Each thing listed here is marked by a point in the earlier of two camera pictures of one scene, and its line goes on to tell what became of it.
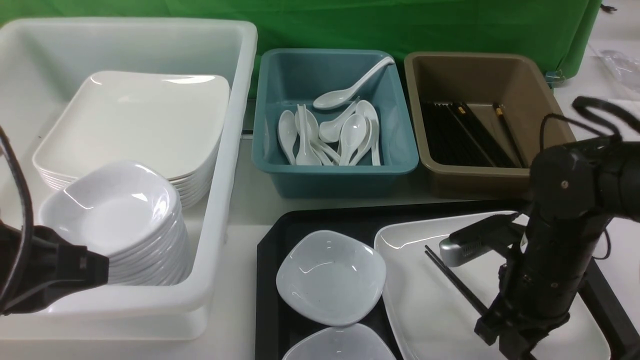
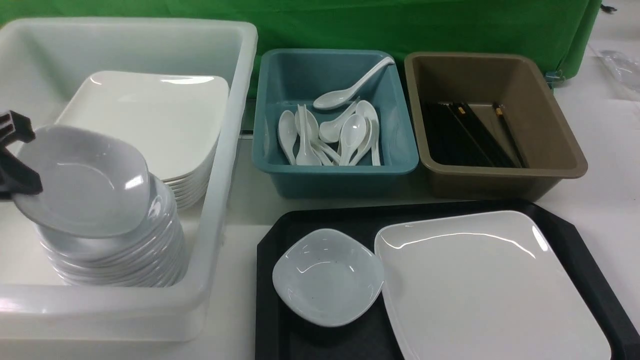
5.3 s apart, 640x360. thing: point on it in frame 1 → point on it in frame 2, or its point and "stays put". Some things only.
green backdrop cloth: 558,33 stays put
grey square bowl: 332,278 stays put
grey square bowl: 353,342 → 93,186
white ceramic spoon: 331,99 stays put
